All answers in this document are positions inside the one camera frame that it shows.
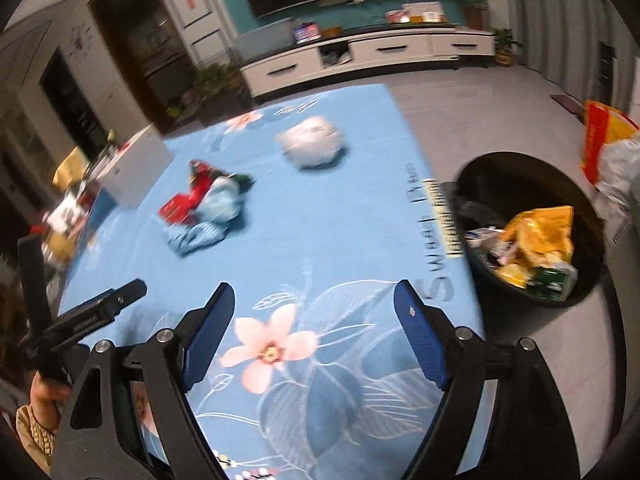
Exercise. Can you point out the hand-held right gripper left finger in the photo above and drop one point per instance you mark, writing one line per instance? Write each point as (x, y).
(210, 330)

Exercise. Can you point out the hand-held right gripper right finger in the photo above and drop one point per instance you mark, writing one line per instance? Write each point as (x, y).
(420, 335)

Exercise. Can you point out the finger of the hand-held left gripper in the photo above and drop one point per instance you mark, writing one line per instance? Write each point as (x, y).
(32, 285)
(107, 305)

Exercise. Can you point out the blue silver foil wrapper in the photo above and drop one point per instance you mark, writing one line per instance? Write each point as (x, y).
(197, 237)

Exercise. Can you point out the red cigarette pack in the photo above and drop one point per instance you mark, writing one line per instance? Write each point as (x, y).
(182, 205)

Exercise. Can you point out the yellow snack bag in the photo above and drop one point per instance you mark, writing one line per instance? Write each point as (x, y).
(540, 240)

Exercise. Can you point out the green red snack wrapper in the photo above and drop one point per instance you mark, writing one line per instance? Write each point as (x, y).
(200, 172)

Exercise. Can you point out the black trash bin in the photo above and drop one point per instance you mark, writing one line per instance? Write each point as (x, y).
(560, 180)

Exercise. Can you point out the person's left hand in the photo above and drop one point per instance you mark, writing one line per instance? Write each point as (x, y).
(47, 397)

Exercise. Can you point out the yellow cloth bag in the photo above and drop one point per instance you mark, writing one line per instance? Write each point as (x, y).
(70, 167)

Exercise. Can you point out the white box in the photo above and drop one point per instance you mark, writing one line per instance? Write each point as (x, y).
(135, 170)

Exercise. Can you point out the blue floral tablecloth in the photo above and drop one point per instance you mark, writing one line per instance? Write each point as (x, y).
(310, 220)

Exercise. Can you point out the plant stand with plants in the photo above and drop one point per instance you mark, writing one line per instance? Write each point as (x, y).
(217, 82)

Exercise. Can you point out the white plastic shopping bag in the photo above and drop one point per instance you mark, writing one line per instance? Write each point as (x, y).
(622, 170)

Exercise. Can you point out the red yellow shopping bag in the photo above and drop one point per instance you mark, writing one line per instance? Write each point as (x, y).
(605, 135)

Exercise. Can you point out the brown floor mat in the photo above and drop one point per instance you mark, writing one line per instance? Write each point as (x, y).
(566, 103)

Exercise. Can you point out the white television cabinet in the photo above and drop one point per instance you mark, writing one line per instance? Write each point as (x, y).
(380, 55)

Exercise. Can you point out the glass tank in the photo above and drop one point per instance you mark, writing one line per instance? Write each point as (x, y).
(262, 40)

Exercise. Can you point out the potted plant yellow pot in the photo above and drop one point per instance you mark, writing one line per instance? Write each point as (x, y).
(506, 50)

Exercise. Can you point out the small purple display stand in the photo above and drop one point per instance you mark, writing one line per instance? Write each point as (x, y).
(306, 31)

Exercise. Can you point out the potted plant brown pot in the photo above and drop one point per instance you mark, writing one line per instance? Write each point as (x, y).
(475, 7)

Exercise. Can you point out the grey curtain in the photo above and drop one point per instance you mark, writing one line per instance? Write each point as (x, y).
(560, 20)

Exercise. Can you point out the black wall clock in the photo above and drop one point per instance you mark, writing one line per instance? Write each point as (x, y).
(80, 42)

